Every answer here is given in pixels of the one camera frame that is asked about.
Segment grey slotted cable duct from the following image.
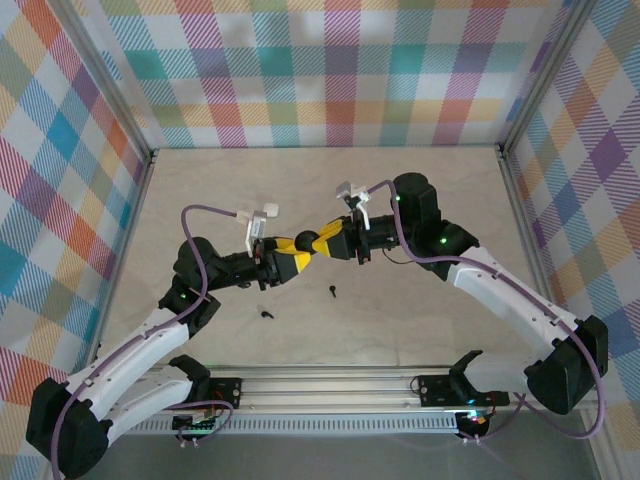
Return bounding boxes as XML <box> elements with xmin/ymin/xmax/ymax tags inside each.
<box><xmin>124</xmin><ymin>414</ymin><xmax>461</xmax><ymax>436</ymax></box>

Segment aluminium frame post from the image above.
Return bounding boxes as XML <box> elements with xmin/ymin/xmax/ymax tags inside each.
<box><xmin>47</xmin><ymin>0</ymin><xmax>154</xmax><ymax>166</ymax></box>
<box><xmin>497</xmin><ymin>0</ymin><xmax>599</xmax><ymax>154</ymax></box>

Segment control board green lights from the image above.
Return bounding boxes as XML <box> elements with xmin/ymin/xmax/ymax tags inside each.
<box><xmin>172</xmin><ymin>409</ymin><xmax>224</xmax><ymax>434</ymax></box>

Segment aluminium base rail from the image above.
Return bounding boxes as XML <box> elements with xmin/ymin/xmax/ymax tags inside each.
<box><xmin>144</xmin><ymin>364</ymin><xmax>534</xmax><ymax>415</ymax></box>

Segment aluminium table edge rail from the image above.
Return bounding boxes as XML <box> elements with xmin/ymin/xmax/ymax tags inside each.
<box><xmin>84</xmin><ymin>149</ymin><xmax>156</xmax><ymax>376</ymax></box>
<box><xmin>497</xmin><ymin>144</ymin><xmax>619</xmax><ymax>480</ymax></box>

